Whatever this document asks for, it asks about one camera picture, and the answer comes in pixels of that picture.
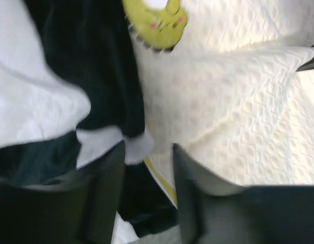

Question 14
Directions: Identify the black white checkered pillowcase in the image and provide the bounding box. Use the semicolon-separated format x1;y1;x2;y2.
0;1;178;243

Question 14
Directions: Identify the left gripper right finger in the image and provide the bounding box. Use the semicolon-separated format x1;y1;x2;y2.
173;144;314;243

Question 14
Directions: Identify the cream yellow pillow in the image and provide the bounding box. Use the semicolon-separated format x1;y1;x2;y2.
123;1;314;202

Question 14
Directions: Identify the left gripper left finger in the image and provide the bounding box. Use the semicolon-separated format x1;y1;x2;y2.
0;142;125;243

